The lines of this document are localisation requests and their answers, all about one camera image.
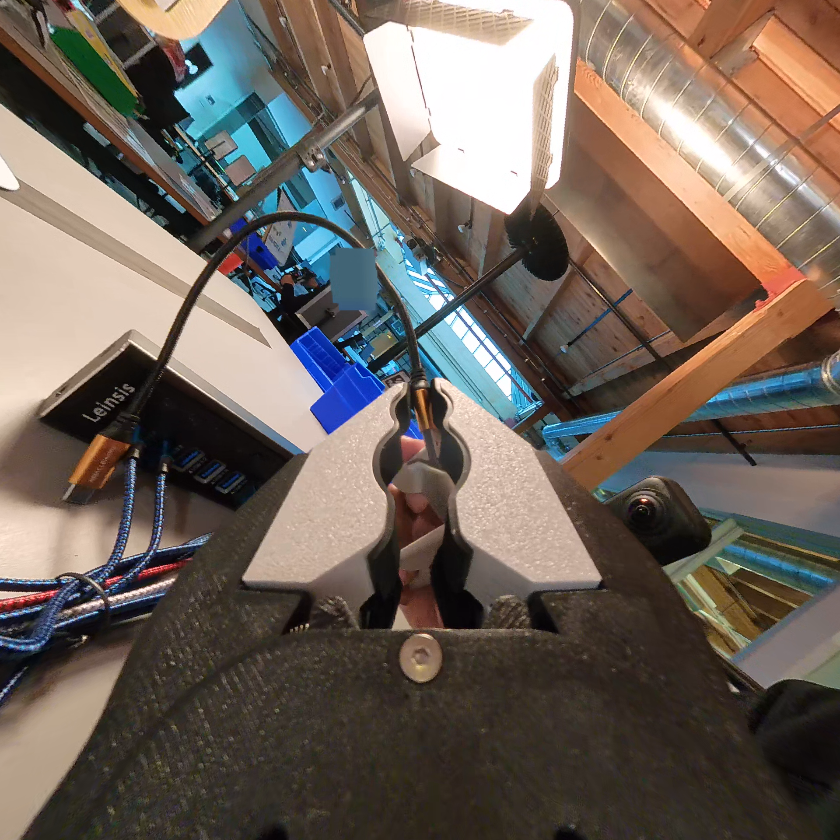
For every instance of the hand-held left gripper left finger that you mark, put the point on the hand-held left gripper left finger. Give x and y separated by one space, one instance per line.
308 518

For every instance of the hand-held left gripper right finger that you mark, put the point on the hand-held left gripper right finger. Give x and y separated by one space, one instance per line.
525 518

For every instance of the black aluminium usb hub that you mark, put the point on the black aluminium usb hub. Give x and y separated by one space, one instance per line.
72 400

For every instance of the person's left hand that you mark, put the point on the person's left hand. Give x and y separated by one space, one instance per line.
417 512

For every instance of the blue plastic bin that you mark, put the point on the blue plastic bin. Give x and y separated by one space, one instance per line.
348 400
315 354

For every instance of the silver insulated pipe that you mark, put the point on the silver insulated pipe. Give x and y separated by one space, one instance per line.
754 394

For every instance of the person's black jacket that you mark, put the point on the person's black jacket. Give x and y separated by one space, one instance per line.
800 728

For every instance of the black light stand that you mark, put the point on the black light stand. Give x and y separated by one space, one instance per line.
538 243

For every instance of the silver metal pole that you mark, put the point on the silver metal pole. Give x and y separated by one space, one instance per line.
275 170

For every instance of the studio light panel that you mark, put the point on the studio light panel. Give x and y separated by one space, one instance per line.
472 98

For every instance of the white stand base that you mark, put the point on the white stand base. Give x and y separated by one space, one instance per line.
5 174

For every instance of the green plastic board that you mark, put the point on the green plastic board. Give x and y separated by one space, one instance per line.
98 72

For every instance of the silver ventilation duct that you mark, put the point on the silver ventilation duct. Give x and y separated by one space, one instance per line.
689 98

